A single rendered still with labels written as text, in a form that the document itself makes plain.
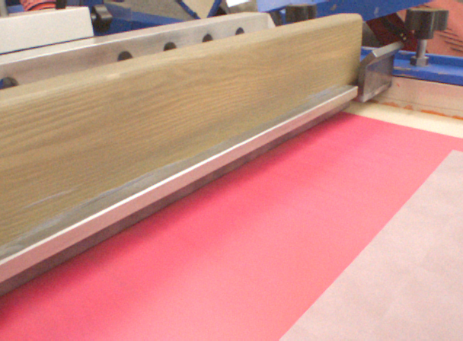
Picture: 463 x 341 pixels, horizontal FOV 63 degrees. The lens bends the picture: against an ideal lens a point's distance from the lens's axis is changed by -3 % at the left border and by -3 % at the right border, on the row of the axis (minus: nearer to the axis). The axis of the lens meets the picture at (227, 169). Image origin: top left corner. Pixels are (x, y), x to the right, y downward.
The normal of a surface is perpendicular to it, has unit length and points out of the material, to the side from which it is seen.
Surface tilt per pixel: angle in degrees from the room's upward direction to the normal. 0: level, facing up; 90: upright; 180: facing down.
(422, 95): 90
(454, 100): 90
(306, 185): 32
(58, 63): 58
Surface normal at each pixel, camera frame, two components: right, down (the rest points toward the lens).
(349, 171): -0.05, -0.89
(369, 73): 0.73, 0.28
